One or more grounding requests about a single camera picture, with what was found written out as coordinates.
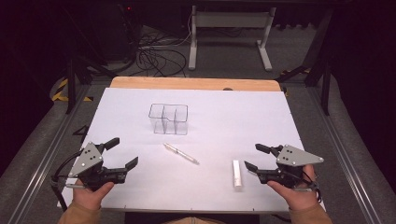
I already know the person's left hand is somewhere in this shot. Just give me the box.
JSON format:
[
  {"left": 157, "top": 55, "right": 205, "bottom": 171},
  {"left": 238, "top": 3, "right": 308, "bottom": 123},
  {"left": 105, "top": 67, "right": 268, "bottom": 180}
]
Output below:
[{"left": 72, "top": 181, "right": 116, "bottom": 211}]

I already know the aluminium rail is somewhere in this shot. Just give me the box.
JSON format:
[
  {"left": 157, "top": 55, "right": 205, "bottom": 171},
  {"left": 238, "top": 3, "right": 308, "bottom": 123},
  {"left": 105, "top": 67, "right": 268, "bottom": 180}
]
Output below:
[
  {"left": 7, "top": 83, "right": 92, "bottom": 224},
  {"left": 306, "top": 87, "right": 385, "bottom": 224}
]

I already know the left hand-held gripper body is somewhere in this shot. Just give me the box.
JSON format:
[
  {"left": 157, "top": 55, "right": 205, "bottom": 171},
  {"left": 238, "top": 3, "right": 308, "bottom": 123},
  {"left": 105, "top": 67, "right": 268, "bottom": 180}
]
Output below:
[{"left": 64, "top": 142, "right": 128, "bottom": 192}]

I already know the clear plastic organizer box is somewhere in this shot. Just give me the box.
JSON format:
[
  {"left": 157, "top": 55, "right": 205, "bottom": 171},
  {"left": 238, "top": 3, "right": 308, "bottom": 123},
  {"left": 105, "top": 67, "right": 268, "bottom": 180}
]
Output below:
[{"left": 148, "top": 103, "right": 190, "bottom": 136}]

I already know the white table cover sheet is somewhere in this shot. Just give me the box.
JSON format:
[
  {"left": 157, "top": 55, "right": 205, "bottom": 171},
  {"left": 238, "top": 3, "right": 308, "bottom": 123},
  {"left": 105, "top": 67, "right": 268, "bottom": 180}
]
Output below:
[{"left": 56, "top": 87, "right": 327, "bottom": 215}]

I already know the white pen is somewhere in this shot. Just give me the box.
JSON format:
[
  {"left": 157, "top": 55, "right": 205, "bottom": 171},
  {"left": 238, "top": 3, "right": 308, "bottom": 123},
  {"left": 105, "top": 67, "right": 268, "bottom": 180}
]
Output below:
[{"left": 163, "top": 142, "right": 201, "bottom": 165}]

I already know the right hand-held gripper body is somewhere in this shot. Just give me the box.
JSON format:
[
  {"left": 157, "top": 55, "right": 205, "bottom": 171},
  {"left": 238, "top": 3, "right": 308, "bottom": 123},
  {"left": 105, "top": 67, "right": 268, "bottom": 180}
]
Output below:
[{"left": 257, "top": 144, "right": 325, "bottom": 192}]

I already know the yellow black hazard tape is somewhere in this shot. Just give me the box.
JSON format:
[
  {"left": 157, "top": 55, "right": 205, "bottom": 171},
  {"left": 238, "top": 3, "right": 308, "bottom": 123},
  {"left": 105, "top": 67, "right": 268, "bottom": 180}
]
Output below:
[
  {"left": 50, "top": 77, "right": 94, "bottom": 103},
  {"left": 279, "top": 67, "right": 312, "bottom": 77}
]

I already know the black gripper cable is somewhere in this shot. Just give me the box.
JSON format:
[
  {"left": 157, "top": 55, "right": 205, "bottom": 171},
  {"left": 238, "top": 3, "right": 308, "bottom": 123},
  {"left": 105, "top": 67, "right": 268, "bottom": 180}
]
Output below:
[
  {"left": 306, "top": 170, "right": 323, "bottom": 203},
  {"left": 50, "top": 150, "right": 84, "bottom": 213}
]

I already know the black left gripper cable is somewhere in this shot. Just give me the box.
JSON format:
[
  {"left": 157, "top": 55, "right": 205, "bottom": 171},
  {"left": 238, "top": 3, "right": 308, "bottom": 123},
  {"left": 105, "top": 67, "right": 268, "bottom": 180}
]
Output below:
[{"left": 50, "top": 150, "right": 84, "bottom": 213}]

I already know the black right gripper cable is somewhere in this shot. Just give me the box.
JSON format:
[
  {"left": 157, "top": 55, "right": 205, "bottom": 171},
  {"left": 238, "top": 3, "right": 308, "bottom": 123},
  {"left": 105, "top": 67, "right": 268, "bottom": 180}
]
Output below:
[{"left": 306, "top": 170, "right": 323, "bottom": 203}]

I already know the white metal table frame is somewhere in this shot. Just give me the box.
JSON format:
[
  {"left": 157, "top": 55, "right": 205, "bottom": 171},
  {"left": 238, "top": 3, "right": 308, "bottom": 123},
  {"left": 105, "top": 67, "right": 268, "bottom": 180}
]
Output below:
[{"left": 188, "top": 5, "right": 277, "bottom": 73}]

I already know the white cable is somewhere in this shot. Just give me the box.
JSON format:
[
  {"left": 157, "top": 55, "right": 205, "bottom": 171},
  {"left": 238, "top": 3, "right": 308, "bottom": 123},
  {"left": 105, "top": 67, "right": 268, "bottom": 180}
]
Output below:
[{"left": 139, "top": 13, "right": 192, "bottom": 50}]

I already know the person's right hand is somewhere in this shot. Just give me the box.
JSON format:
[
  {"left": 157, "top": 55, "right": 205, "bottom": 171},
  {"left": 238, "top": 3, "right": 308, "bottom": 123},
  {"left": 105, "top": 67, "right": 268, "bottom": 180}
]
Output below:
[{"left": 266, "top": 164, "right": 319, "bottom": 213}]

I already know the black cabinet with red light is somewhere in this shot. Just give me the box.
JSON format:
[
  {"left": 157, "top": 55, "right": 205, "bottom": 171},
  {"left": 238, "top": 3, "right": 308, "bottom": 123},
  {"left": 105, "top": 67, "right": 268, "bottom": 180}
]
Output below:
[{"left": 90, "top": 0, "right": 139, "bottom": 63}]

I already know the tangle of black floor cables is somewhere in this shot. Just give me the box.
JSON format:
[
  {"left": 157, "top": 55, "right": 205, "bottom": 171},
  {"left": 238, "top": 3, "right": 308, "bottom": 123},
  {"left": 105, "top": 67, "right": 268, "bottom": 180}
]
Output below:
[{"left": 129, "top": 27, "right": 188, "bottom": 78}]

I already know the white tube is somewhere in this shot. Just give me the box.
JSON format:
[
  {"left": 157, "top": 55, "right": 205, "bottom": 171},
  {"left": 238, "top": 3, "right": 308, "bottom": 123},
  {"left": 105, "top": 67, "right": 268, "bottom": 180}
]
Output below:
[{"left": 232, "top": 160, "right": 243, "bottom": 189}]

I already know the person's lap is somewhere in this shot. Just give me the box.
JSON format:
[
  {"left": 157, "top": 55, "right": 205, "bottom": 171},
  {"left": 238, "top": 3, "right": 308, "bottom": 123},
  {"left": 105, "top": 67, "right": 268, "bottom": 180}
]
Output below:
[{"left": 162, "top": 216, "right": 226, "bottom": 224}]

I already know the black metal stand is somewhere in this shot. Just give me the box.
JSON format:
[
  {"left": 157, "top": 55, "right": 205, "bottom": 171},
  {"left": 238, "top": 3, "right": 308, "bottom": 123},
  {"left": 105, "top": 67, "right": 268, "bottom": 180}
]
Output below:
[
  {"left": 275, "top": 8, "right": 333, "bottom": 117},
  {"left": 64, "top": 46, "right": 120, "bottom": 115}
]

